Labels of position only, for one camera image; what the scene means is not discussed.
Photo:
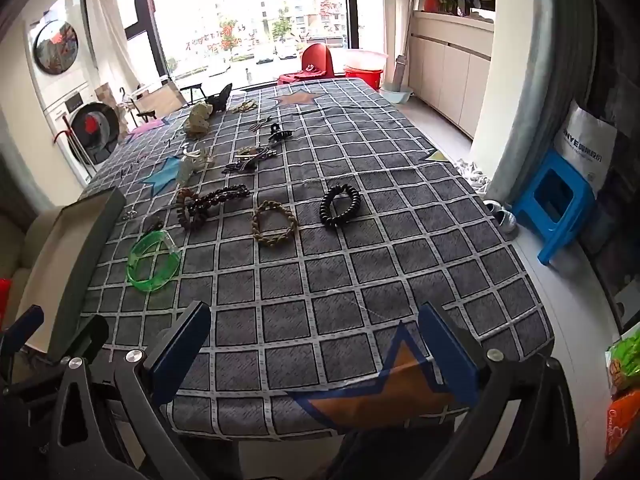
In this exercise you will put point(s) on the clear hair claw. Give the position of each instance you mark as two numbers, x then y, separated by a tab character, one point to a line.
186	172

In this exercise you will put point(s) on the cream dotted scrunchie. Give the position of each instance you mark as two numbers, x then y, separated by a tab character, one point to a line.
197	120

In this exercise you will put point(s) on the red plastic chair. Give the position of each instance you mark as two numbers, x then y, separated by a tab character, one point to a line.
315	60

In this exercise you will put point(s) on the clear ribbed hair clip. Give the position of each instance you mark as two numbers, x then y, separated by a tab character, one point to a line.
200	156

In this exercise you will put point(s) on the grey curtain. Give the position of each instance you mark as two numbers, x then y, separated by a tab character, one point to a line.
530	60

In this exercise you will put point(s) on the grey checked star tablecloth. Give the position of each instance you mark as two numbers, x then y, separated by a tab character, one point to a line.
350	270

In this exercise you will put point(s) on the bronze hair pins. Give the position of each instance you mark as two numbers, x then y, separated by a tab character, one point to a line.
261	125

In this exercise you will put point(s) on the white washing machine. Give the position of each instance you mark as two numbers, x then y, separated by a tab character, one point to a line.
92	125

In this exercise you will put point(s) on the white shoes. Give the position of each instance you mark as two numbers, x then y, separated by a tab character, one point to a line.
502	215

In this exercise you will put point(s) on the silver sparkly hair clip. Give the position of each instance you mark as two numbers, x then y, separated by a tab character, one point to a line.
131	213

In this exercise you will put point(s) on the black chair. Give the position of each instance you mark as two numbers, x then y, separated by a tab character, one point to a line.
192	91

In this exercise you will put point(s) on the orange snack packet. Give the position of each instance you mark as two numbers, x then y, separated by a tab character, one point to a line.
622	425

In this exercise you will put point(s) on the green snack packet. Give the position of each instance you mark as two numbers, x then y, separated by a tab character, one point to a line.
625	365

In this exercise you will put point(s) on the black hair clips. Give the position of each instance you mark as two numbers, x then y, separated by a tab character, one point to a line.
240	166

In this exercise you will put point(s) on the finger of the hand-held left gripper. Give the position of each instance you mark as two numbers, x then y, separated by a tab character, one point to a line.
85	335
22	327

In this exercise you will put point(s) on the white low cabinet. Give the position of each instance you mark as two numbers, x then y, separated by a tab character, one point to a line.
450	70

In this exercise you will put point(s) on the black dotted hair bow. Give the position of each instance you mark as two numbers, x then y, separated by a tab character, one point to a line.
220	97

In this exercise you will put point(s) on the beige sofa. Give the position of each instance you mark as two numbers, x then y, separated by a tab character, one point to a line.
20	250

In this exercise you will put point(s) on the white curtain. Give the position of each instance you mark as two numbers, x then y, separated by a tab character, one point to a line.
107	20

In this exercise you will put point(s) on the black beaded snap clip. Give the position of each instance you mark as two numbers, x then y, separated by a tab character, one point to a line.
225	195

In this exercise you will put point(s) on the light blue basin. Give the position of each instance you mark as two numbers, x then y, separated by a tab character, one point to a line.
397	94

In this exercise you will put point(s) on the white dryer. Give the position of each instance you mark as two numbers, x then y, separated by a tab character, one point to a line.
55	47

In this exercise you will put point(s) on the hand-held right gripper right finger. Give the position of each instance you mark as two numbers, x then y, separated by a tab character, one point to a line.
445	355

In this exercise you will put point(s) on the blue plastic stool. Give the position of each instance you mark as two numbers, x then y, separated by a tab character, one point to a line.
530	205

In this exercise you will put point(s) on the green translucent bangle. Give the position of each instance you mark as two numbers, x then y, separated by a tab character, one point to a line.
155	284

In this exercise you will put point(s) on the red hooked pole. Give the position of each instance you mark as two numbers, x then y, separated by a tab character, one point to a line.
61	135

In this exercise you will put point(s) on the checked board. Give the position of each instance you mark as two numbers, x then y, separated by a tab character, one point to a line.
105	94

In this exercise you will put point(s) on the green jewelry box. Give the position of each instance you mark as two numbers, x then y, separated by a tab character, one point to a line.
92	250

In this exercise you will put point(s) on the black hair claw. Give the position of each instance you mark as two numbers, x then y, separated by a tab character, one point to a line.
277	134

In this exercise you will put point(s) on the white shopping bag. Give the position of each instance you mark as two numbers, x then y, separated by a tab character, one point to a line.
585	145

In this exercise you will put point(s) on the pink basin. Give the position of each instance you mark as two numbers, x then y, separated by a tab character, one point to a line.
360	57

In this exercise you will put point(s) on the red bucket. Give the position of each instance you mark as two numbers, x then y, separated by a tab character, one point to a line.
362	79

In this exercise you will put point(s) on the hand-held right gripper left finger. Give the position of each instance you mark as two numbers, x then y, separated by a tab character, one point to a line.
181	347

